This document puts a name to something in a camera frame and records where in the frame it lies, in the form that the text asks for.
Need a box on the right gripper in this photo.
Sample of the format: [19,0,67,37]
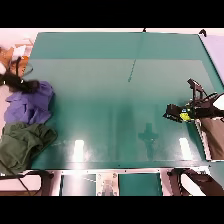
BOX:
[162,103,195,124]

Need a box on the purple shirt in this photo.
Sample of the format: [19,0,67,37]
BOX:
[3,79,56,126]

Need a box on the dark green garment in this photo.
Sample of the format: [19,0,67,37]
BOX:
[0,122,59,176]

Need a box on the black garment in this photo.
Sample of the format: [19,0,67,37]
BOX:
[0,71,41,95]

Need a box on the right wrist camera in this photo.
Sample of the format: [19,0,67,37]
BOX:
[186,78,208,102]

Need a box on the silver frame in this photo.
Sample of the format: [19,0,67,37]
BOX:
[0,166,224,197]

